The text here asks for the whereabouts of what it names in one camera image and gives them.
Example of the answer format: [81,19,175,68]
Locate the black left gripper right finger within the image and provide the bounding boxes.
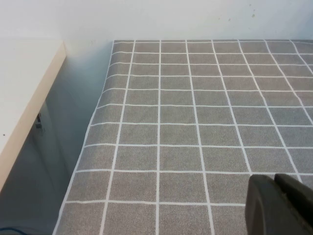
[274,173,313,219]

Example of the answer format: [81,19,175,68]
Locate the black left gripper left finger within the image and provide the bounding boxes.
[245,174,313,235]

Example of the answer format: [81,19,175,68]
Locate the grey checked tablecloth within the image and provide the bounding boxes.
[52,39,313,235]

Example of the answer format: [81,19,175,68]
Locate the white side table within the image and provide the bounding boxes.
[0,40,67,189]

